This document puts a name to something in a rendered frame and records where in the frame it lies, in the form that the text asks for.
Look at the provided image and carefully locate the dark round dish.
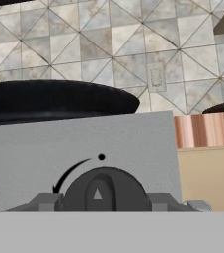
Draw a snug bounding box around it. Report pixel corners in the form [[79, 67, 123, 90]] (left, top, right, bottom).
[[201, 98, 224, 115]]

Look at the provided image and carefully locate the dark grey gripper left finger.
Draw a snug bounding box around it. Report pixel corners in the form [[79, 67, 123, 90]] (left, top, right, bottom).
[[2, 192, 65, 212]]

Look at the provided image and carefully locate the white wall outlet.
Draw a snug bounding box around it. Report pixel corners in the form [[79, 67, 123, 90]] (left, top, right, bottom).
[[146, 62, 168, 94]]

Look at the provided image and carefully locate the silver cabinet handle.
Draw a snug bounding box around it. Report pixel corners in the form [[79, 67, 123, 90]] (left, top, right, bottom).
[[186, 199, 213, 212]]

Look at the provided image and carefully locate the beige cabinet front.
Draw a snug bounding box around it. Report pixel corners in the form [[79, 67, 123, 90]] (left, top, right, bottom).
[[177, 144, 224, 212]]

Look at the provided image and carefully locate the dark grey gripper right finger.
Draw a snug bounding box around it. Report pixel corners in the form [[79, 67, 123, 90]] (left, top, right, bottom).
[[147, 192, 200, 212]]

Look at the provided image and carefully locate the black pan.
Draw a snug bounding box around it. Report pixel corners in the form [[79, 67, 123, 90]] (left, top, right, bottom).
[[0, 79, 141, 127]]

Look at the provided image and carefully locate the dark overhead cabinet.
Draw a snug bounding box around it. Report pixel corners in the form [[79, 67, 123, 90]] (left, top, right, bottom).
[[0, 0, 36, 8]]

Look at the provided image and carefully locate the black stove knob with triangle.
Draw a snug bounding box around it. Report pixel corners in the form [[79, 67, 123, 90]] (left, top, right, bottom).
[[61, 166, 150, 212]]

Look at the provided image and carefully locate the grey stove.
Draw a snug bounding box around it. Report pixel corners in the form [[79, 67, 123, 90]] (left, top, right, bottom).
[[0, 110, 183, 212]]

